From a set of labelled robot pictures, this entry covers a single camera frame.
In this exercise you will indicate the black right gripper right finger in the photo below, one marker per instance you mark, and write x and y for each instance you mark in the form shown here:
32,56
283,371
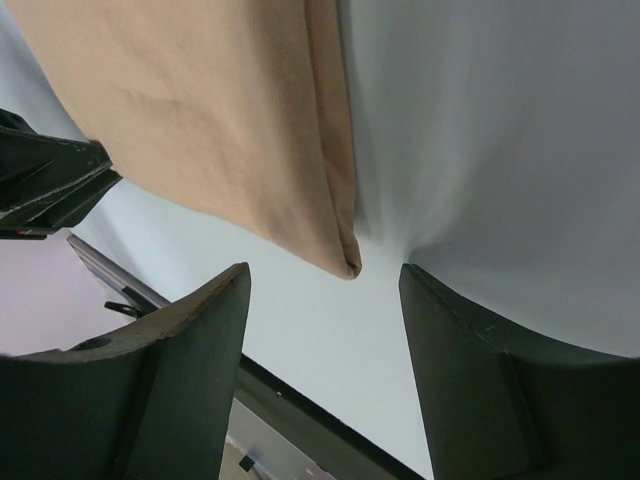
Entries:
500,401

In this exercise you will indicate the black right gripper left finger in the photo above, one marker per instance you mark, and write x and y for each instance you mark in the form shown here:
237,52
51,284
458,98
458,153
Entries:
150,400

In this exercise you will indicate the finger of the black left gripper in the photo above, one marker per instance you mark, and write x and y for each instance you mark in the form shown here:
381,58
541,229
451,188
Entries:
49,184

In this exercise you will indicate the beige t shirt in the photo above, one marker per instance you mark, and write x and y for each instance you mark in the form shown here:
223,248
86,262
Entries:
237,109

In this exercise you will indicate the aluminium frame rail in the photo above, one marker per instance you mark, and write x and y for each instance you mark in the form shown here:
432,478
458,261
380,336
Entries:
135,298

